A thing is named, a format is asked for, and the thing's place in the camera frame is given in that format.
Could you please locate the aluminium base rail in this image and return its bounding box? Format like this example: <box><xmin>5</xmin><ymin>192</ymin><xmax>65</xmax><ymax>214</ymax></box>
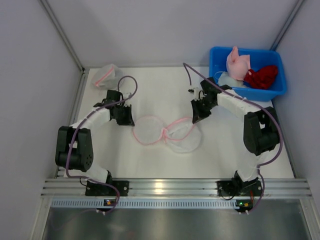
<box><xmin>40</xmin><ymin>178</ymin><xmax>312</xmax><ymax>200</ymax></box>

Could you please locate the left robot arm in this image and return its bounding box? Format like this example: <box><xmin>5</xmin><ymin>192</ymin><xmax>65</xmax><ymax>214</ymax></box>
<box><xmin>55</xmin><ymin>90</ymin><xmax>135</xmax><ymax>185</ymax></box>

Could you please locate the slotted cable duct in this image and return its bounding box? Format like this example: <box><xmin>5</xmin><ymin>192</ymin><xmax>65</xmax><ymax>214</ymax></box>
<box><xmin>51</xmin><ymin>198</ymin><xmax>251</xmax><ymax>210</ymax></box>

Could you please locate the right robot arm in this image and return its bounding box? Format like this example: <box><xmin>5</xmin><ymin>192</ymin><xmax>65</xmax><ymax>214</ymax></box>
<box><xmin>188</xmin><ymin>77</ymin><xmax>282</xmax><ymax>184</ymax></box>

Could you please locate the pink bra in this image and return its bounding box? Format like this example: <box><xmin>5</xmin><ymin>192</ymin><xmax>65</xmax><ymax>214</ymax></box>
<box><xmin>226</xmin><ymin>46</ymin><xmax>251</xmax><ymax>81</ymax></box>

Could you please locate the pink-trimmed mesh laundry bag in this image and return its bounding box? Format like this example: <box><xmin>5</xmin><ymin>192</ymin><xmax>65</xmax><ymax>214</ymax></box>
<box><xmin>91</xmin><ymin>64</ymin><xmax>124</xmax><ymax>90</ymax></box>

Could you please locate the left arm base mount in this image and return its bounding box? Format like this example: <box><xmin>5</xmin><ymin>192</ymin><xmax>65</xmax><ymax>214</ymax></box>
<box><xmin>79</xmin><ymin>177</ymin><xmax>130</xmax><ymax>197</ymax></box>

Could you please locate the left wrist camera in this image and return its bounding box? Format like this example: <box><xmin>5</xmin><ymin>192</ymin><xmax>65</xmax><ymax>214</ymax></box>
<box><xmin>120</xmin><ymin>92</ymin><xmax>133</xmax><ymax>102</ymax></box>

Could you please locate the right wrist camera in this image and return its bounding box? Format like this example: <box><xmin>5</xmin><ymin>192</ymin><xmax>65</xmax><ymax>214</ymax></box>
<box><xmin>188</xmin><ymin>87</ymin><xmax>205</xmax><ymax>101</ymax></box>

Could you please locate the white bra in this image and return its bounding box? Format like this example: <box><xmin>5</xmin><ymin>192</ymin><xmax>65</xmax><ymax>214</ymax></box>
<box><xmin>213</xmin><ymin>71</ymin><xmax>247</xmax><ymax>88</ymax></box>

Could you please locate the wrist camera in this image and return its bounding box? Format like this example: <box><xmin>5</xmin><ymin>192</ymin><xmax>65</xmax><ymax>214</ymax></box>
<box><xmin>188</xmin><ymin>87</ymin><xmax>205</xmax><ymax>101</ymax></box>
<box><xmin>120</xmin><ymin>92</ymin><xmax>133</xmax><ymax>102</ymax></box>

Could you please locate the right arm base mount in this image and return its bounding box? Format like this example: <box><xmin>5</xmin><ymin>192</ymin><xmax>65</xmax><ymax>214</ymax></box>
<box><xmin>217</xmin><ymin>178</ymin><xmax>263</xmax><ymax>200</ymax></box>

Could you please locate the red bra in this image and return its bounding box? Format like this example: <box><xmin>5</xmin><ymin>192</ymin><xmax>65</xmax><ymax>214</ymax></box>
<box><xmin>243</xmin><ymin>65</ymin><xmax>278</xmax><ymax>90</ymax></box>

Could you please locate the blue plastic bin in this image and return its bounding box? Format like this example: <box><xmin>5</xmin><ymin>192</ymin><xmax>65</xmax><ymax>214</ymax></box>
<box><xmin>209</xmin><ymin>46</ymin><xmax>287</xmax><ymax>102</ymax></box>

